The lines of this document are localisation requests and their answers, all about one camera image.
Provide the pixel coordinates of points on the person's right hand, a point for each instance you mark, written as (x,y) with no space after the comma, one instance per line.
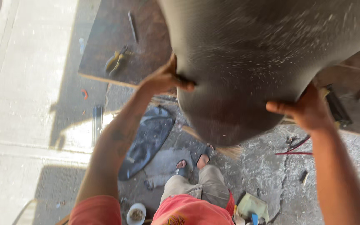
(308,109)

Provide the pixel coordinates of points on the person's left hand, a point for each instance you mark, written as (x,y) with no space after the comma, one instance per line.
(160,80)

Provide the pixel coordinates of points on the brown wooden work table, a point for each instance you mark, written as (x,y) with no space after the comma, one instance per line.
(120,40)

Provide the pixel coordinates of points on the long grey metal tool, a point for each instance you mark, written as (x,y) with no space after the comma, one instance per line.
(132,26)

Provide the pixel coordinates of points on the dark blue seat cover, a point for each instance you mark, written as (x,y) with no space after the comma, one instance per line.
(148,140)

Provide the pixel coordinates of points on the small black and white scrap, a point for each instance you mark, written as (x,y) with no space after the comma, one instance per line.
(303,177)

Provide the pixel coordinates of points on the shiny metal tube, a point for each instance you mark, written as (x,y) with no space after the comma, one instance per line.
(97,123)

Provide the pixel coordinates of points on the small orange scrap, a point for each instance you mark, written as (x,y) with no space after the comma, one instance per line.
(84,93)

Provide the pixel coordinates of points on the grey fabric scrap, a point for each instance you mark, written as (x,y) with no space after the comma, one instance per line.
(164,167)

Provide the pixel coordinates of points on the pale green cloth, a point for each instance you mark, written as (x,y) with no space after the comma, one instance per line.
(253,207)

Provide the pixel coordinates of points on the blue plastic tool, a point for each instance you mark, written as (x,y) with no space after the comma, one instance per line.
(255,219)

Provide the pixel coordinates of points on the white bowl of small parts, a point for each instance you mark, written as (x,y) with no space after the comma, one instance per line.
(136,214)

